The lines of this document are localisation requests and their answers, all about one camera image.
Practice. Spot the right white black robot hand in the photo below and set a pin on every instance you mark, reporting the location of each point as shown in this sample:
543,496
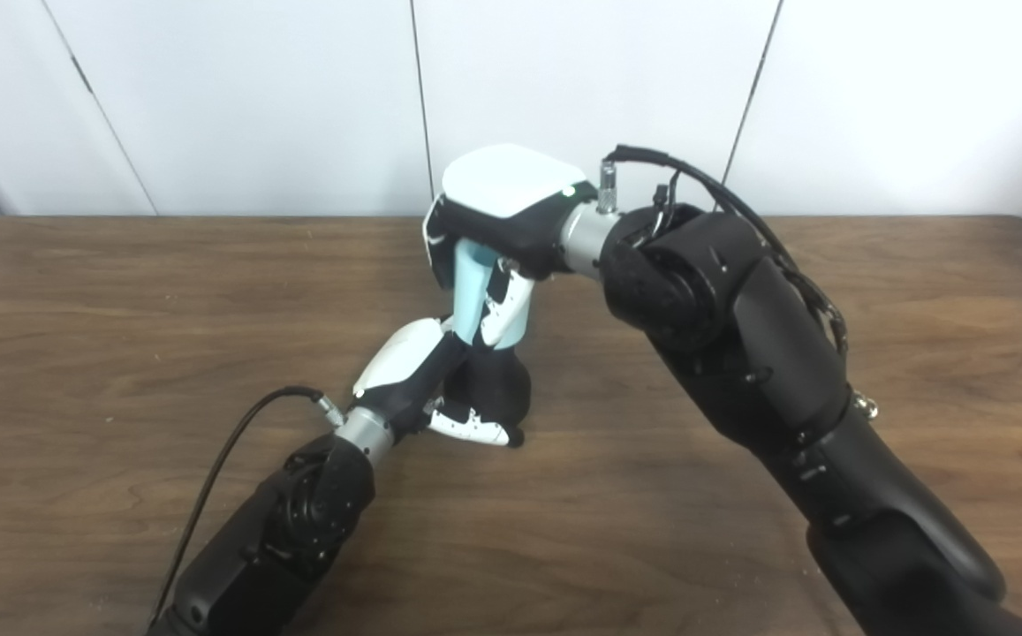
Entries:
510,190

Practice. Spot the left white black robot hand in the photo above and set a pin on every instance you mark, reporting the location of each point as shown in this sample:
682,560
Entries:
400,362

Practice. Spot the black funnel-shaped nozzle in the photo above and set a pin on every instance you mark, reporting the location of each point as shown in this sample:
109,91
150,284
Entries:
502,384

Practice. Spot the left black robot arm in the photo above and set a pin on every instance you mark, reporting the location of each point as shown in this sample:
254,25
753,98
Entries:
272,539

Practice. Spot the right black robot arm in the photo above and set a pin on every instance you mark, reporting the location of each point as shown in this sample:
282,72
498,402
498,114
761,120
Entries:
767,371

